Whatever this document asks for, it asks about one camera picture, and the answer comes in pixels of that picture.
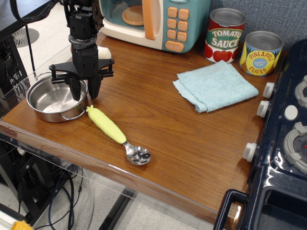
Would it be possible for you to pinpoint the tomato sauce can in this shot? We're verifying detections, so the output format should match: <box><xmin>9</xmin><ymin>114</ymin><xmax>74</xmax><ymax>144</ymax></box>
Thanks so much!
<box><xmin>203</xmin><ymin>8</ymin><xmax>247</xmax><ymax>63</ymax></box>

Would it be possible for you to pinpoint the light blue folded cloth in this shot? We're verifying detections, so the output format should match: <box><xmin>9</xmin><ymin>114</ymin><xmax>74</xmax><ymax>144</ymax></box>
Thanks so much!
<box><xmin>173</xmin><ymin>61</ymin><xmax>259</xmax><ymax>113</ymax></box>

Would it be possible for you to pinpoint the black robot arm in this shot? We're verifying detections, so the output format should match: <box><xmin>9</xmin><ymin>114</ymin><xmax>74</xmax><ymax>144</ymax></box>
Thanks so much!
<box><xmin>49</xmin><ymin>0</ymin><xmax>114</xmax><ymax>101</ymax></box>

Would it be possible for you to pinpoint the teal toy microwave oven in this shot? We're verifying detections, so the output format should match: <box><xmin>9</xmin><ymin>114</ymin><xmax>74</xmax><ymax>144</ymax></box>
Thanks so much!
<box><xmin>100</xmin><ymin>0</ymin><xmax>211</xmax><ymax>53</ymax></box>

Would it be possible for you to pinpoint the dark blue toy stove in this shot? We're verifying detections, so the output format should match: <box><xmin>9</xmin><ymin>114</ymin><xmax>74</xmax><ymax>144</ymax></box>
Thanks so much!
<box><xmin>214</xmin><ymin>40</ymin><xmax>307</xmax><ymax>230</ymax></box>

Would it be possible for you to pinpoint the white stove knob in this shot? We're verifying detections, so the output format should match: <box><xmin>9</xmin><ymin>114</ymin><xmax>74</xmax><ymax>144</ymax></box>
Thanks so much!
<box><xmin>257</xmin><ymin>101</ymin><xmax>270</xmax><ymax>118</ymax></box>
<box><xmin>243</xmin><ymin>143</ymin><xmax>257</xmax><ymax>162</ymax></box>
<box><xmin>262</xmin><ymin>82</ymin><xmax>275</xmax><ymax>99</ymax></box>

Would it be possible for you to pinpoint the white stove knob rear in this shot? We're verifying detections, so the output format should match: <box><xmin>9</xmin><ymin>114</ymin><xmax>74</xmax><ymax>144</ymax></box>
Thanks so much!
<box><xmin>262</xmin><ymin>82</ymin><xmax>275</xmax><ymax>99</ymax></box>

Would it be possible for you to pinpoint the spoon with yellow-green handle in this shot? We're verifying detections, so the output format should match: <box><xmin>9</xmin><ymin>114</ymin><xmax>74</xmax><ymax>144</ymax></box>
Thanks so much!
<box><xmin>86</xmin><ymin>105</ymin><xmax>151</xmax><ymax>165</ymax></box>

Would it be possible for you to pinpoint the blue cable under table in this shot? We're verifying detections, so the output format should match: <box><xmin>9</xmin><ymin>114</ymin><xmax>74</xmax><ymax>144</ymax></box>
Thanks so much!
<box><xmin>47</xmin><ymin>169</ymin><xmax>75</xmax><ymax>230</ymax></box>

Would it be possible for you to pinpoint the black cable under table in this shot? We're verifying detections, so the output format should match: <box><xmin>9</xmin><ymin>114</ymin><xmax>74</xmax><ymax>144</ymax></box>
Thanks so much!
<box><xmin>33</xmin><ymin>167</ymin><xmax>84</xmax><ymax>230</ymax></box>

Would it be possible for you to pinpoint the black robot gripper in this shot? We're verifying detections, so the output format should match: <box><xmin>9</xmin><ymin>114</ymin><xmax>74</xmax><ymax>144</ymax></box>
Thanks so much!
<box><xmin>49</xmin><ymin>58</ymin><xmax>114</xmax><ymax>101</ymax></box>

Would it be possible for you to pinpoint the white stove knob front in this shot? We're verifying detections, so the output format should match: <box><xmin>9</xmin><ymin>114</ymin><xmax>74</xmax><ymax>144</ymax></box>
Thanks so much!
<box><xmin>243</xmin><ymin>143</ymin><xmax>257</xmax><ymax>162</ymax></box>

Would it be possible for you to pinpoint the plush toy mushroom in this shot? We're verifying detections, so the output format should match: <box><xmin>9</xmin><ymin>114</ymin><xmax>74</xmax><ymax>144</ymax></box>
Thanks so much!
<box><xmin>71</xmin><ymin>44</ymin><xmax>112</xmax><ymax>62</ymax></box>

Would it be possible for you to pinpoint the black side desk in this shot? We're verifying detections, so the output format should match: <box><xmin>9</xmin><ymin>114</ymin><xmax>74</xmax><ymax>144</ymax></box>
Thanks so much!
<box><xmin>0</xmin><ymin>0</ymin><xmax>58</xmax><ymax>41</ymax></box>

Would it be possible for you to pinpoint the white stove knob middle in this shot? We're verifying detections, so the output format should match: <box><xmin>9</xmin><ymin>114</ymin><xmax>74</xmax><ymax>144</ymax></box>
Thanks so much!
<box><xmin>257</xmin><ymin>101</ymin><xmax>270</xmax><ymax>118</ymax></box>

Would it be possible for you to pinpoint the pineapple slices can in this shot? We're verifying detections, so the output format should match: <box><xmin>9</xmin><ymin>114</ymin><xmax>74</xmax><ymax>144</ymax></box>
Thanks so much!
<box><xmin>239</xmin><ymin>31</ymin><xmax>284</xmax><ymax>76</ymax></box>

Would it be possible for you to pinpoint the round stainless steel pot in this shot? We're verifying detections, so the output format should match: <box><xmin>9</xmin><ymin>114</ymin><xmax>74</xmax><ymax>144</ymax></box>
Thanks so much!
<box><xmin>26</xmin><ymin>72</ymin><xmax>88</xmax><ymax>123</ymax></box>

